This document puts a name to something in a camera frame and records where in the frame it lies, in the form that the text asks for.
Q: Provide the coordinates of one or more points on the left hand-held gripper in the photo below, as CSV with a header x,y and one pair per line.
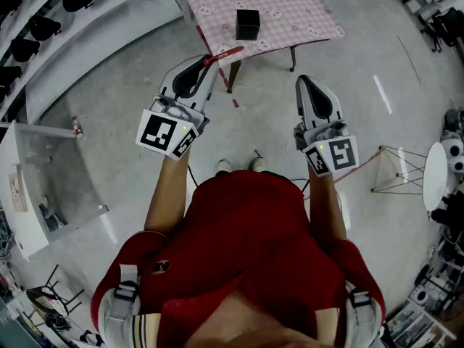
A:
x,y
159,131

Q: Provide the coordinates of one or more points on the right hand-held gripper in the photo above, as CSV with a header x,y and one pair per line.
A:
x,y
340,154

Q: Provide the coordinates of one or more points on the red-handled tool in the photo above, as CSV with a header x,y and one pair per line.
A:
x,y
230,51

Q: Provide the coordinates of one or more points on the black box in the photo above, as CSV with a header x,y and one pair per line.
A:
x,y
248,25

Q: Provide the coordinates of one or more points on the person's left forearm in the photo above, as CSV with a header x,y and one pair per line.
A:
x,y
166,194

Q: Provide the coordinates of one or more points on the person's right forearm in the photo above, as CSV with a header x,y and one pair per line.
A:
x,y
324,205

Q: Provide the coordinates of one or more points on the person's right white shoe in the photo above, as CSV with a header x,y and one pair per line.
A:
x,y
258,163

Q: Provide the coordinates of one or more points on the person's white shoe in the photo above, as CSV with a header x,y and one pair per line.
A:
x,y
224,166
258,163

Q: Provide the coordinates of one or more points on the pink checked tablecloth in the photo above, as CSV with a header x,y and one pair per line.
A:
x,y
290,16

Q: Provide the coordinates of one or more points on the person's left white shoe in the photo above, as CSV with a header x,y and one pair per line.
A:
x,y
224,166

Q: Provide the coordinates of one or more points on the white shelving rack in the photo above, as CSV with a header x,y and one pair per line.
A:
x,y
108,42

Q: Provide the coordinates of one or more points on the red and white bottle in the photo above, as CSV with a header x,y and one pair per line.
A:
x,y
77,127

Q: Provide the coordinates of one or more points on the white and black device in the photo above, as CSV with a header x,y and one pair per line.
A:
x,y
453,149

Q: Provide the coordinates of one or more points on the black office chair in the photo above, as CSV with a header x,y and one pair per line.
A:
x,y
446,25

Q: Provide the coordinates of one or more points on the person's red shirt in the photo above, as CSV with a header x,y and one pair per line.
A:
x,y
246,238

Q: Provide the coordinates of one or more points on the white display cabinet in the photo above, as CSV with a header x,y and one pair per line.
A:
x,y
32,230

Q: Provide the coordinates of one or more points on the white low rack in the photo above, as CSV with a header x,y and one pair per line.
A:
x,y
409,321

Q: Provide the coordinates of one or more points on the black metal folding chair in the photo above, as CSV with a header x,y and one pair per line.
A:
x,y
41,297

